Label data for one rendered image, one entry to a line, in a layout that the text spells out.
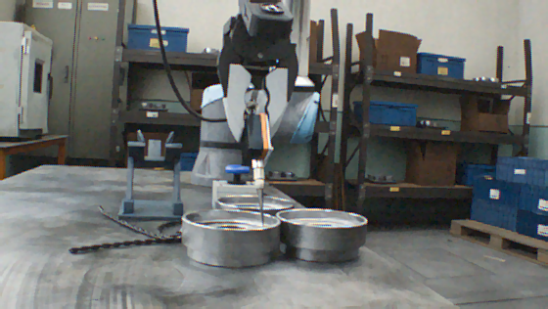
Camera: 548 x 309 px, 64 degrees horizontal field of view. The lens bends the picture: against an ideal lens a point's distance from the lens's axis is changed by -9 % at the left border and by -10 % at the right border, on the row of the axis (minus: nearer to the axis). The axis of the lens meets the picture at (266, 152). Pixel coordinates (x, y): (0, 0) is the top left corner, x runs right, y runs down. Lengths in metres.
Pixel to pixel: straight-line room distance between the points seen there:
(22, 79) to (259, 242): 2.37
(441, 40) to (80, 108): 3.75
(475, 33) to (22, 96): 4.62
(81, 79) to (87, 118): 0.35
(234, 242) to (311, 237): 0.09
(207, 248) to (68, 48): 4.05
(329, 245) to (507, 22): 5.59
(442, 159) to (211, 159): 3.86
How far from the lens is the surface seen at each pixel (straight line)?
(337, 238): 0.51
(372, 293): 0.44
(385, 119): 4.48
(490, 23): 5.86
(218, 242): 0.47
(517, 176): 4.42
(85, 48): 4.43
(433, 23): 5.42
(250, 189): 0.75
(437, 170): 4.76
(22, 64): 2.76
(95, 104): 4.37
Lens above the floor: 0.94
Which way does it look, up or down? 3 degrees down
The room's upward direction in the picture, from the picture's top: 3 degrees clockwise
